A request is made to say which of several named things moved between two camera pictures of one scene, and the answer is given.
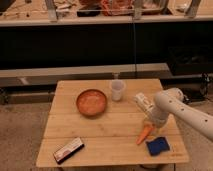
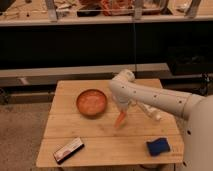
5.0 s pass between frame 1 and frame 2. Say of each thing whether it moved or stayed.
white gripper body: moved
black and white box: stayed
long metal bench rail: stayed
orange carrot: moved
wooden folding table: stayed
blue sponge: stayed
